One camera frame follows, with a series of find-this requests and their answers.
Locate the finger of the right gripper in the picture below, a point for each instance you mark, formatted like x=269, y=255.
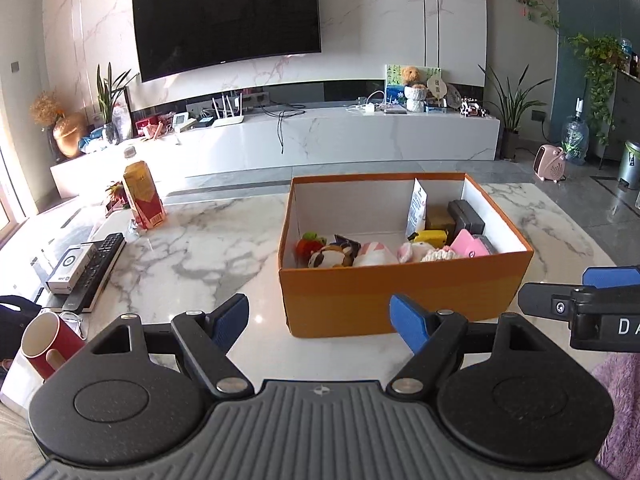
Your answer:
x=550, y=300

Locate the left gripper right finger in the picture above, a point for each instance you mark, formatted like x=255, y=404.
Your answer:
x=435, y=340

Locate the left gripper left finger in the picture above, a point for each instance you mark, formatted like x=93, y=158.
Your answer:
x=204, y=340

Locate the orange cardboard box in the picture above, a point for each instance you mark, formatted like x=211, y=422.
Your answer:
x=341, y=302

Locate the crochet bunny with bouquet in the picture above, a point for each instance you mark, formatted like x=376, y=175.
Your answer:
x=413, y=253

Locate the pink leather card wallet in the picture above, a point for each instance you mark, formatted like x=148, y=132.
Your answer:
x=466, y=246

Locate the yellow tape measure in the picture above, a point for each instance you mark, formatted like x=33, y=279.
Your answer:
x=435, y=237

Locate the dark grey case box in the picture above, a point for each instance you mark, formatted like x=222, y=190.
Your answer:
x=465, y=217

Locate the grey slim rectangular box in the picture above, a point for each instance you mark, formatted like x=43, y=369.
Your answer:
x=487, y=243

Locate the white Vaseline lotion tube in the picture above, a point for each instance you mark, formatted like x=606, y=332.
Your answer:
x=417, y=212

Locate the pink striped plush toy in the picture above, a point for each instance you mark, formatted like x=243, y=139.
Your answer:
x=374, y=254

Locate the gold brown box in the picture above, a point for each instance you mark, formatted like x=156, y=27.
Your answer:
x=438, y=218

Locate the hamster plush toy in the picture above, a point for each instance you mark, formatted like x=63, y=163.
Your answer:
x=341, y=253

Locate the black remote control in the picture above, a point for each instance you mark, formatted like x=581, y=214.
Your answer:
x=93, y=279

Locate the pink small heater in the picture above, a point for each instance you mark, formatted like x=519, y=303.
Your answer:
x=549, y=163

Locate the strawberry plush toy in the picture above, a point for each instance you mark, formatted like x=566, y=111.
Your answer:
x=307, y=245

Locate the purple fluffy rug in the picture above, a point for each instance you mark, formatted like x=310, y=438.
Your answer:
x=620, y=452

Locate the silver trash bin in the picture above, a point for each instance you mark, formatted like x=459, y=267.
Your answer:
x=629, y=174

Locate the red and gold box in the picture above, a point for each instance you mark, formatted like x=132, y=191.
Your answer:
x=144, y=200

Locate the white small device box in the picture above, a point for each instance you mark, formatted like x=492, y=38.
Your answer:
x=69, y=269

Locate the red mug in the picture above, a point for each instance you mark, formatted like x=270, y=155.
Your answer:
x=48, y=342

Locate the blue water jug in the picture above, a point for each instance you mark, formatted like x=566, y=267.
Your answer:
x=575, y=137

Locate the white marble TV console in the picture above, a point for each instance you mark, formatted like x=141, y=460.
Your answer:
x=318, y=136

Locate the potted long leaf plant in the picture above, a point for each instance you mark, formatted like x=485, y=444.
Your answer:
x=511, y=104

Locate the dark grey cabinet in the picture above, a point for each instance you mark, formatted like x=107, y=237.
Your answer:
x=625, y=117

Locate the white wifi router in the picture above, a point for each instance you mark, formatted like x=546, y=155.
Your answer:
x=228, y=109

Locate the teddy bear in pot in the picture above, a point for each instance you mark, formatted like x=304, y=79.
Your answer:
x=414, y=89

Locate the hanging green vine plant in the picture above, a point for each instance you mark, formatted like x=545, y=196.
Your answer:
x=601, y=58

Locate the copper vase dried flowers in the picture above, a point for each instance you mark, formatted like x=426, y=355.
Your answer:
x=64, y=130

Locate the green plant glass vase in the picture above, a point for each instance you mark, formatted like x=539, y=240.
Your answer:
x=109, y=88

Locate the black wall television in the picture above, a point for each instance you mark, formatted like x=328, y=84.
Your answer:
x=175, y=36

